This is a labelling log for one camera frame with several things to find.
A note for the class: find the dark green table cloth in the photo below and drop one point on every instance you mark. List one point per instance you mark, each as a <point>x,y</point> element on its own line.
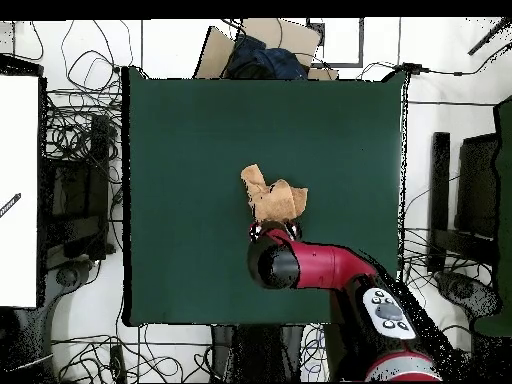
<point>180,160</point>

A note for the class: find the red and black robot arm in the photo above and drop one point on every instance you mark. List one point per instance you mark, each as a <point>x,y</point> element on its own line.
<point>328,266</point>

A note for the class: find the black power strip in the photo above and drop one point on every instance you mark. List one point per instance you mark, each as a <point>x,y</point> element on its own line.
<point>117,364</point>

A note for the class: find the black tripod leg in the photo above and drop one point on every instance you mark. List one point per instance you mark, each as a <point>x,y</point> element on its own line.
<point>488,38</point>

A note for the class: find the white panel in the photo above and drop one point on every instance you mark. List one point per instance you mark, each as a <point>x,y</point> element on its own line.
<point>18,160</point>

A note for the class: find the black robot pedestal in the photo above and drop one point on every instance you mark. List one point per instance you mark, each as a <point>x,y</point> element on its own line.
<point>256,356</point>

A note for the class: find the dark blue jeans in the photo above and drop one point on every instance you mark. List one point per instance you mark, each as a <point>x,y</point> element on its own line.
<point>276,60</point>

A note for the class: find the black square frame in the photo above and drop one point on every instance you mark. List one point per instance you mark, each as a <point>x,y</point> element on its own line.
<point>340,64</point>

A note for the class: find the black stand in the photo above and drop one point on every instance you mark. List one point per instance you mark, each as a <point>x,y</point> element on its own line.
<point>440,180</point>
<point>98,160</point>

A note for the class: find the orange terry towel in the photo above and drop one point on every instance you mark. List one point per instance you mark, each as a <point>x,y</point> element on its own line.
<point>276,200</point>

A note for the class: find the black marker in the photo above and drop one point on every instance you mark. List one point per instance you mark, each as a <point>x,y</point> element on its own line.
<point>11,204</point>

